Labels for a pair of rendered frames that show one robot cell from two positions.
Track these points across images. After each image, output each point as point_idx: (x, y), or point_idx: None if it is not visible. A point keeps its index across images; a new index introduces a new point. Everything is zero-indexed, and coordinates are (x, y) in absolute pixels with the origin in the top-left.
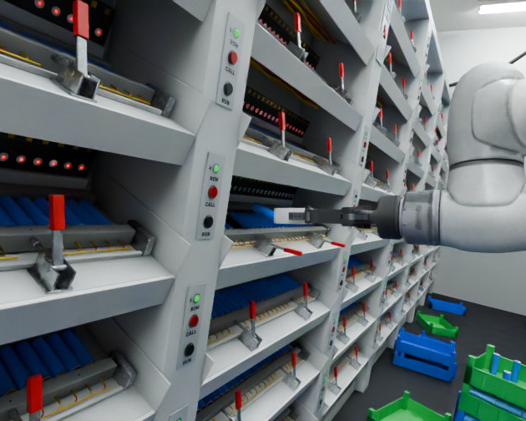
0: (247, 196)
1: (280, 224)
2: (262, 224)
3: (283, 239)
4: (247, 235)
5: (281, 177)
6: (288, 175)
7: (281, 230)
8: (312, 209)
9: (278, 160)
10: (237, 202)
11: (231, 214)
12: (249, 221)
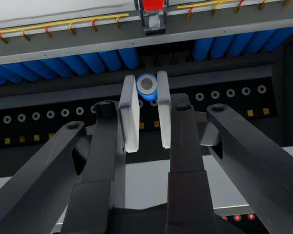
0: (63, 100)
1: None
2: (72, 59)
3: (24, 34)
4: (196, 28)
5: (167, 176)
6: (141, 186)
7: (30, 55)
8: (130, 151)
9: (224, 206)
10: (90, 85)
11: (138, 62)
12: (113, 57)
